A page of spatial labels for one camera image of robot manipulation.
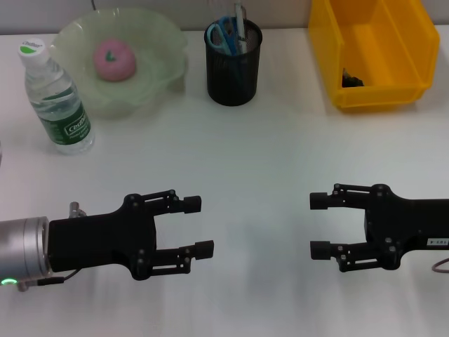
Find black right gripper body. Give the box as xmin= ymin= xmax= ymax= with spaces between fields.
xmin=363 ymin=183 xmax=449 ymax=271

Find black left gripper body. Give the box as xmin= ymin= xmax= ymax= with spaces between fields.
xmin=47 ymin=194 xmax=158 ymax=282

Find green plastic wrapper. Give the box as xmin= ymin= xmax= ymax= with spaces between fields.
xmin=342 ymin=67 xmax=368 ymax=88

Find clear green-label water bottle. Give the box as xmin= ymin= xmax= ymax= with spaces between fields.
xmin=17 ymin=38 xmax=96 ymax=155

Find pink peach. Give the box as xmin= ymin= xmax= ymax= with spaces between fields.
xmin=93 ymin=39 xmax=137 ymax=82

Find blue scissors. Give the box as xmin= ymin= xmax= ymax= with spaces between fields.
xmin=206 ymin=16 xmax=243 ymax=56

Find clear plastic ruler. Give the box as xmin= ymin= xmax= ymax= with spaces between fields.
xmin=234 ymin=2 xmax=247 ymax=41

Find green glass fruit plate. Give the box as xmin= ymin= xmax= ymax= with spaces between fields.
xmin=51 ymin=8 xmax=189 ymax=119

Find black mesh pen holder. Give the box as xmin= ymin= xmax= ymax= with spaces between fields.
xmin=204 ymin=17 xmax=264 ymax=107

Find yellow plastic bin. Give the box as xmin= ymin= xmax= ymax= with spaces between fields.
xmin=307 ymin=0 xmax=441 ymax=113

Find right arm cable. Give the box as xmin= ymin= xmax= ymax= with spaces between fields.
xmin=431 ymin=257 xmax=449 ymax=275

